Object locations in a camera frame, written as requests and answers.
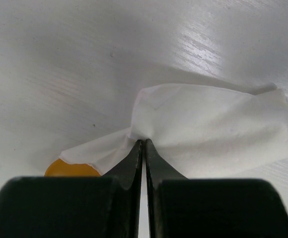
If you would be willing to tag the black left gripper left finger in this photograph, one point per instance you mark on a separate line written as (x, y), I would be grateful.
(75, 207)

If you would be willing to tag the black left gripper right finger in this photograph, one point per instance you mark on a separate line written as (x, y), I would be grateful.
(210, 208)

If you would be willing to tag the orange plastic spoon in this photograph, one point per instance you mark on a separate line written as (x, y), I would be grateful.
(59, 168)

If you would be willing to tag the white paper napkin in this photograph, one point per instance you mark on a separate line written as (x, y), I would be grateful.
(202, 131)

